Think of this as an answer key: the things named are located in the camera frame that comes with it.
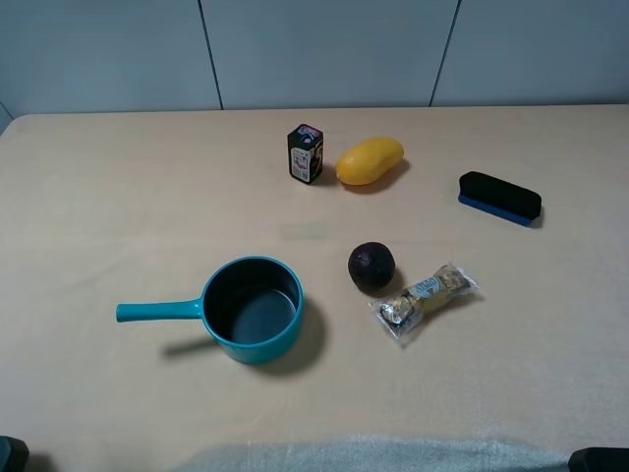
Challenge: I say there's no gold wrapped chocolate pack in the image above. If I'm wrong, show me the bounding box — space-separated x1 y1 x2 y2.
369 264 480 345

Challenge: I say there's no black small carton box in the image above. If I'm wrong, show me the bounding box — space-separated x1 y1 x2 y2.
287 124 323 185

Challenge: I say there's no teal saucepan with handle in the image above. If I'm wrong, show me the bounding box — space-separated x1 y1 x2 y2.
116 256 305 365

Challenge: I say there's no dark purple passion fruit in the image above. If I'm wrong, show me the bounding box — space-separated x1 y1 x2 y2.
348 242 396 292

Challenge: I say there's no black blue board eraser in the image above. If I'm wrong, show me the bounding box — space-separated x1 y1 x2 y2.
458 171 543 227

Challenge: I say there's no black right robot base corner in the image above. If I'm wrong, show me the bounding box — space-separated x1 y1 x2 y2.
568 447 629 472

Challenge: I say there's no yellow mango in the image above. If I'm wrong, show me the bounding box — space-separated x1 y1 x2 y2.
335 138 404 186

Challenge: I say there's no black left robot base corner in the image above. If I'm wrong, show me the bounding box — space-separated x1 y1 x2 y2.
0 436 29 472

